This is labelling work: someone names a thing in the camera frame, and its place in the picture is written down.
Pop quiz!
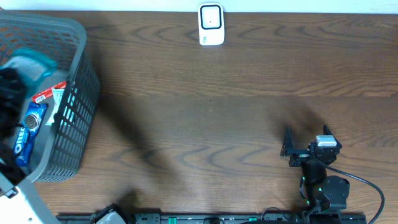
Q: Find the white wipes packet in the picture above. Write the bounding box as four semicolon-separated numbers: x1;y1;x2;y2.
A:
45;89;65;126

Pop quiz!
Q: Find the grey plastic basket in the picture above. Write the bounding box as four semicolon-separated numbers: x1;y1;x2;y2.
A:
1;11;100;182

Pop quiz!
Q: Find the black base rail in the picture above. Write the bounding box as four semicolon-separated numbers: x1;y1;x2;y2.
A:
56;204;367;224

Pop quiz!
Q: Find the blue mouthwash bottle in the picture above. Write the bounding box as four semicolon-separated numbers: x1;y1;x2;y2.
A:
1;49;58;98

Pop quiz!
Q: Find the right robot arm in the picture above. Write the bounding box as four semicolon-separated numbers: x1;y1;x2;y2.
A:
280;125;350;213

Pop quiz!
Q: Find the blue Oreo pack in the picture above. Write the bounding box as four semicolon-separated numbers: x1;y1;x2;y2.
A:
13;102;47;167

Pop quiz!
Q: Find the red coffee stick sachet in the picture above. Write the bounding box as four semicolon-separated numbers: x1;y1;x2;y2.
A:
32;81;67;104

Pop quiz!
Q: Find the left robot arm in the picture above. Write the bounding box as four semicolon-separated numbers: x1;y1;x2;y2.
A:
1;68;59;223

